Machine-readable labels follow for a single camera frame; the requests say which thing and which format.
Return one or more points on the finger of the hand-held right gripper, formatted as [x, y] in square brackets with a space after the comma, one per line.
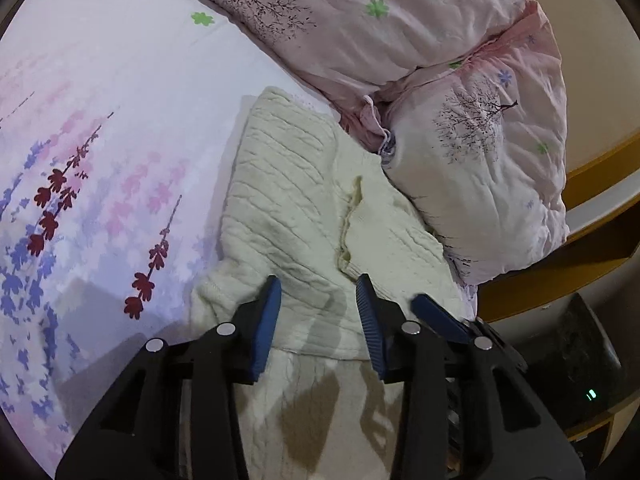
[437, 317]

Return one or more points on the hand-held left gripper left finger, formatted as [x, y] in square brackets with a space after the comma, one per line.
[265, 330]

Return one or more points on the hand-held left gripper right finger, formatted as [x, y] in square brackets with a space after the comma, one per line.
[372, 335]

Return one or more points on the cream knit sweater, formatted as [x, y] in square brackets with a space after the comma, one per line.
[285, 185]

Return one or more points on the black device with green light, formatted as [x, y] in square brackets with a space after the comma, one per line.
[575, 350]

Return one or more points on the pink tree print quilt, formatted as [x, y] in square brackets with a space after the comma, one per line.
[400, 35]

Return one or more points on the floral print bed sheet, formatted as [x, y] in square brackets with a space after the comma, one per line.
[100, 85]

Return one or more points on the wooden bed frame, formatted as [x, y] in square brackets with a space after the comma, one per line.
[590, 260]

